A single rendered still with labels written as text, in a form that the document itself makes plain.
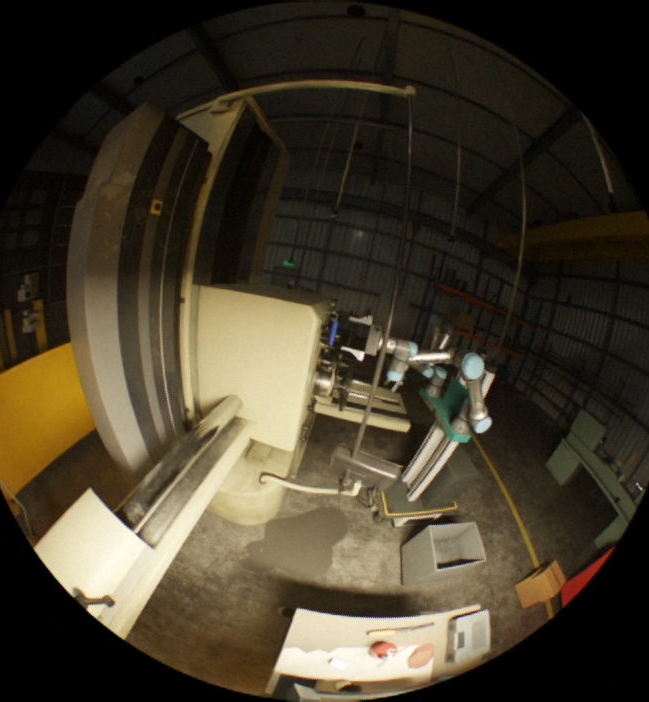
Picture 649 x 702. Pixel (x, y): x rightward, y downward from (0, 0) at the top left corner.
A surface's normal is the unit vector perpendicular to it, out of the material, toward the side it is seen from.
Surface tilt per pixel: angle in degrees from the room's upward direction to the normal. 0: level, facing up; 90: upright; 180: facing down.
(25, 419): 90
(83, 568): 0
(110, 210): 90
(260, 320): 90
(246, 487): 0
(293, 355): 90
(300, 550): 0
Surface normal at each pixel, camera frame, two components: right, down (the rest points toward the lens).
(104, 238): 0.97, 0.25
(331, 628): 0.21, -0.92
